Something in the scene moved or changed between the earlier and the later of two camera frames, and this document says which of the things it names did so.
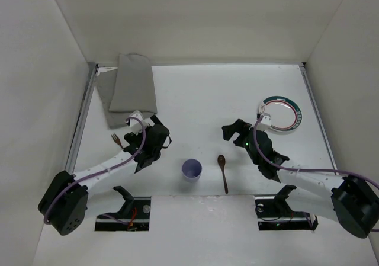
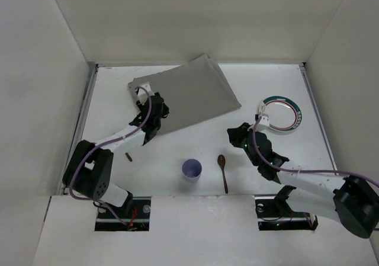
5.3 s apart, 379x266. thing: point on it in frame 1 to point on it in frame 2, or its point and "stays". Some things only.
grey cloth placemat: x=128 y=88 to x=193 y=92
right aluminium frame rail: x=305 y=73 stays
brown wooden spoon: x=221 y=162 stays
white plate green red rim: x=284 y=114 stays
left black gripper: x=134 y=138 to x=160 y=106
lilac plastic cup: x=192 y=169 stays
